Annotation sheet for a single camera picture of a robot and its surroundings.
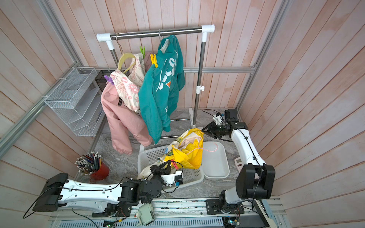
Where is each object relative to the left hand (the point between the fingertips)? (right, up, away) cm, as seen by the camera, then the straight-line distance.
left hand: (167, 161), depth 70 cm
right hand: (+21, +15, +13) cm, 29 cm away
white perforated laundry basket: (-12, -1, +17) cm, 21 cm away
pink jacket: (-21, +19, -1) cm, 28 cm away
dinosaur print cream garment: (-12, -6, +1) cm, 13 cm away
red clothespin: (+4, 0, -4) cm, 6 cm away
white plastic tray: (+29, -8, +19) cm, 36 cm away
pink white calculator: (+44, -7, +18) cm, 48 cm away
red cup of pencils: (-43, -3, +8) cm, 44 cm away
